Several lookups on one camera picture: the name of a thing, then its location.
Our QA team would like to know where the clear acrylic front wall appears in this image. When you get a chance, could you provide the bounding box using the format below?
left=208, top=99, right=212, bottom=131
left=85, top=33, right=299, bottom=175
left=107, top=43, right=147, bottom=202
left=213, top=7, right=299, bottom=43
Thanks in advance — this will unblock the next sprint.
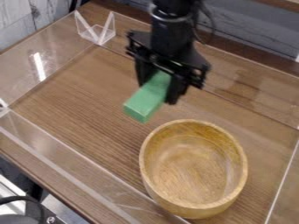
left=0, top=108, right=191, bottom=224

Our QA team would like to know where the clear acrylic corner bracket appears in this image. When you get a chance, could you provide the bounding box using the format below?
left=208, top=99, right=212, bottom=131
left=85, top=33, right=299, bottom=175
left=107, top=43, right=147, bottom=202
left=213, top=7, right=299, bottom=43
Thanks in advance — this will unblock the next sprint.
left=73, top=11, right=116, bottom=46

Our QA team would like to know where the black cable bottom left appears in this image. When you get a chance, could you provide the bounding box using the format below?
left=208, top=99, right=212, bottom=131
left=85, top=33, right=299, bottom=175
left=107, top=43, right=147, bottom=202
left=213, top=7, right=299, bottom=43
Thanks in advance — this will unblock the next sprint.
left=0, top=195, right=44, bottom=224

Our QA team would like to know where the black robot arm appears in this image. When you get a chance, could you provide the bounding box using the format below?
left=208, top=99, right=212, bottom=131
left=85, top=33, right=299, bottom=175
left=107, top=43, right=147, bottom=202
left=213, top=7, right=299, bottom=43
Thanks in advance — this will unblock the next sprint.
left=125, top=0, right=211, bottom=105

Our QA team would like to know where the green rectangular block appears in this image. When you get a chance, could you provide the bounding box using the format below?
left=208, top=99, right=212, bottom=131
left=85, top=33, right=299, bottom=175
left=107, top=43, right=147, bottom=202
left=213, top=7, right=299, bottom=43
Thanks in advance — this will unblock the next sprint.
left=123, top=71, right=171, bottom=123

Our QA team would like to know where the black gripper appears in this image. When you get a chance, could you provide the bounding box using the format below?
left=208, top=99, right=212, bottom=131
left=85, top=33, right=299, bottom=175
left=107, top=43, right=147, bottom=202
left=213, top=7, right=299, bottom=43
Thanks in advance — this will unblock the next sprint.
left=125, top=8, right=211, bottom=105

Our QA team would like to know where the brown wooden bowl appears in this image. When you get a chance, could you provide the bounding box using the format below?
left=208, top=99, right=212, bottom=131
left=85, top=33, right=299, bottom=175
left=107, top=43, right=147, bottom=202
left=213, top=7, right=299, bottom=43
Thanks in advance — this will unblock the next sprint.
left=139, top=119, right=248, bottom=220

